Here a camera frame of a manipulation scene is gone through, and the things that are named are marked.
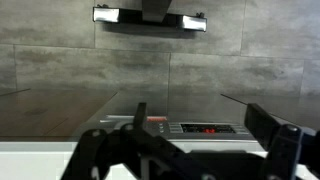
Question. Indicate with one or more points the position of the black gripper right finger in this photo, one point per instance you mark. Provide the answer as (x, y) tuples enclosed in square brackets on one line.
[(283, 146)]

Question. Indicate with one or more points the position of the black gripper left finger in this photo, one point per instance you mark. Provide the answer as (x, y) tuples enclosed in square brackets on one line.
[(90, 150)]

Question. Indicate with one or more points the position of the stainless steel dishwasher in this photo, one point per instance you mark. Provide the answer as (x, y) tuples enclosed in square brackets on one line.
[(186, 128)]

